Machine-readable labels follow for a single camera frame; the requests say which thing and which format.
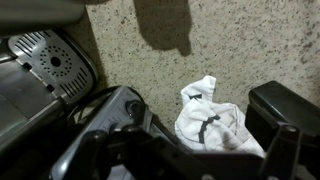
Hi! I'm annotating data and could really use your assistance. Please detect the stainless steel coffee maker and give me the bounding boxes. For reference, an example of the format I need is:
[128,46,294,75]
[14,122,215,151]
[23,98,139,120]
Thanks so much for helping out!
[0,0,99,158]

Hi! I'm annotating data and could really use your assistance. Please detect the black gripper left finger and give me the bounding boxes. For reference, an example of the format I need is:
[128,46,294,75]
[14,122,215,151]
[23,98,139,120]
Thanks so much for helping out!
[121,105,155,144]

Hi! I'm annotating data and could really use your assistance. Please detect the black oven power cable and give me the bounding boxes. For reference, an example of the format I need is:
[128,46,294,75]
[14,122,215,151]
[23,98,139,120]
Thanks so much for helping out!
[66,84,121,124]

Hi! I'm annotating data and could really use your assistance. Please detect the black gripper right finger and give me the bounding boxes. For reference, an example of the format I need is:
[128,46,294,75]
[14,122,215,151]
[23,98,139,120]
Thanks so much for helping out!
[244,79,320,180]

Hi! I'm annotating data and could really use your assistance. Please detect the white cloth black stripes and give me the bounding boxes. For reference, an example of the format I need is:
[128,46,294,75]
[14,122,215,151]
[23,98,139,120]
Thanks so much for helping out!
[174,75,268,159]

